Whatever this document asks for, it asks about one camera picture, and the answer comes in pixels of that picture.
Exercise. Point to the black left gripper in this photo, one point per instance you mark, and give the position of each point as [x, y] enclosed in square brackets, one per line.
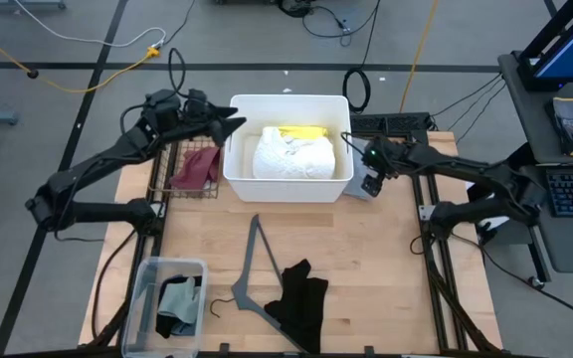
[197, 119]

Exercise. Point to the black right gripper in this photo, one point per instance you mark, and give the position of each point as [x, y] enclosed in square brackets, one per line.
[386, 156]

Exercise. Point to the maroon cloth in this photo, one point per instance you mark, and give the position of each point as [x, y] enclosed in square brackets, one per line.
[197, 169]

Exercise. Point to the black pants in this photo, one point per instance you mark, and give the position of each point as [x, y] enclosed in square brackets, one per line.
[299, 308]

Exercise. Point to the grey-blue cloth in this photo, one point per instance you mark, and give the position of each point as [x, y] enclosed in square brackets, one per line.
[182, 303]

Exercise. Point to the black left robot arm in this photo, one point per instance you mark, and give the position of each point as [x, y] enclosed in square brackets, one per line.
[117, 149]

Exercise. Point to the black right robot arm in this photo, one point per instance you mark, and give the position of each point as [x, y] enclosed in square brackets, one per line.
[465, 166]

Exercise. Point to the black vented power box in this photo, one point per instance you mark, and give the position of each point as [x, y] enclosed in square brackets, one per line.
[391, 122]

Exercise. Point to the white cloth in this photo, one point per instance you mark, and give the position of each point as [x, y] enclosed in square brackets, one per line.
[291, 159]

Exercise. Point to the yellow cloth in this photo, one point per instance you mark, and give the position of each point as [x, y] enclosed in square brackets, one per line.
[306, 132]

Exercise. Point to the white perforated plastic basket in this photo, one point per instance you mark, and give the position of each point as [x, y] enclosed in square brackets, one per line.
[286, 191]

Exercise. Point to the dark grey side desk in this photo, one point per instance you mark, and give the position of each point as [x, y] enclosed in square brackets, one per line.
[530, 114]

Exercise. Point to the grey black work glove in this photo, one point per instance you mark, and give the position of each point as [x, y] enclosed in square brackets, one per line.
[572, 129]

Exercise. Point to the clear plastic bin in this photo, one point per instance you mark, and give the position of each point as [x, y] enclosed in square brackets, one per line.
[134, 318]

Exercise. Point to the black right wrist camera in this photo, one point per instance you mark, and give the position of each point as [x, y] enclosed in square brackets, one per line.
[371, 186]

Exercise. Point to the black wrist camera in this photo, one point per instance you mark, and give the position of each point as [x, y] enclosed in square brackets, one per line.
[371, 186]
[197, 97]

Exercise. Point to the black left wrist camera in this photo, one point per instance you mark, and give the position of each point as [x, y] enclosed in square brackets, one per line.
[197, 97]

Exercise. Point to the black aluminium rig frame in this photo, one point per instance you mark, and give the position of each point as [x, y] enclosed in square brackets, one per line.
[149, 246]

